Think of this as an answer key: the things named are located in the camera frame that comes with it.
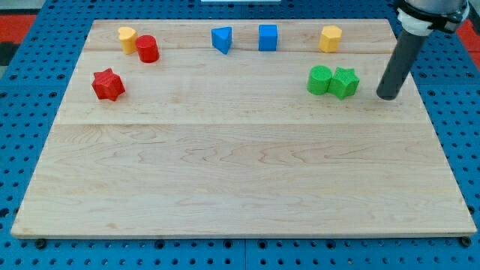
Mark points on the blue triangle block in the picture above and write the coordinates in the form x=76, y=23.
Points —
x=221, y=39

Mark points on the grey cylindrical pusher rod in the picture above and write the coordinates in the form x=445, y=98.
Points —
x=402, y=59

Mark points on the green cylinder block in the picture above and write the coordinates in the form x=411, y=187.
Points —
x=319, y=79

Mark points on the green star block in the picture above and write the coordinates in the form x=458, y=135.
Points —
x=343, y=83

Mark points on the red cylinder block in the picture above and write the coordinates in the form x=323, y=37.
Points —
x=147, y=48

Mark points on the red star block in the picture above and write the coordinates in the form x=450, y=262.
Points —
x=107, y=85

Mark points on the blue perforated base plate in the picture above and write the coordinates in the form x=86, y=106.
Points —
x=31, y=91

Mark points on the wooden board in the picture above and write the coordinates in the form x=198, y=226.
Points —
x=204, y=145

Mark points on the blue cube block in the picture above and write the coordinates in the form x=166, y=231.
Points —
x=268, y=37

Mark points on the yellow heart block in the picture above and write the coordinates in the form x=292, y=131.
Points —
x=127, y=37

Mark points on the yellow hexagon block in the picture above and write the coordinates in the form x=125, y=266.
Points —
x=330, y=38

